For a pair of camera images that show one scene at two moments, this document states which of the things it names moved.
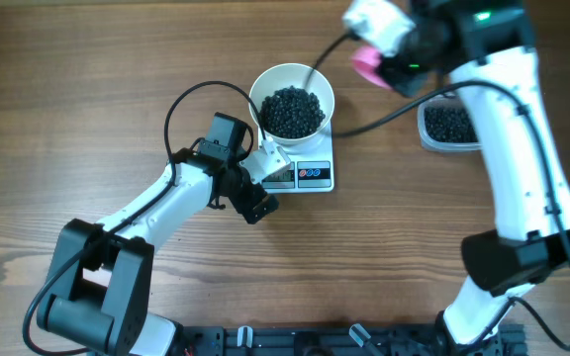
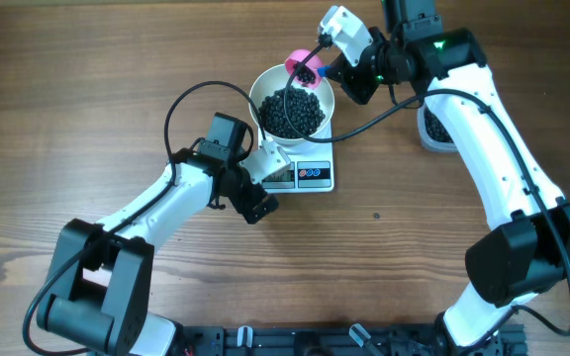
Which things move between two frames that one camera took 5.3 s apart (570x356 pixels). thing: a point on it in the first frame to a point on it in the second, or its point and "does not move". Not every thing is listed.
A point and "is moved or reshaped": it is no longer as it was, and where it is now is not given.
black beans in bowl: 291,113 does not move
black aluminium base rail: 334,340 does not move
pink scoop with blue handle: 365,59 is moved or reshaped
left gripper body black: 243,195 does not move
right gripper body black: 403,69 to 375,67
